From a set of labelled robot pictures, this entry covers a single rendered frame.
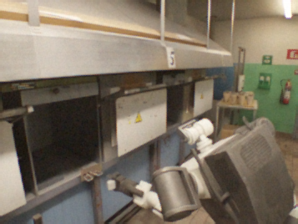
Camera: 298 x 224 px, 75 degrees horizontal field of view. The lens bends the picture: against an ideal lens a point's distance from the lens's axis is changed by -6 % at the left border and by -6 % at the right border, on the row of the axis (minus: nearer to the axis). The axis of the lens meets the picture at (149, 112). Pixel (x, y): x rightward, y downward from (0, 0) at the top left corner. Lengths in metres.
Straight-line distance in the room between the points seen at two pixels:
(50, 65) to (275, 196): 0.86
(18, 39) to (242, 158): 0.78
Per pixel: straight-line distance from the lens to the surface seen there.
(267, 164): 0.69
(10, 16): 0.85
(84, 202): 1.62
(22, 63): 0.78
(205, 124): 0.81
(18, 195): 1.10
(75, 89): 1.22
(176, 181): 0.67
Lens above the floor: 1.55
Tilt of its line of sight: 14 degrees down
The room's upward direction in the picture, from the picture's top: straight up
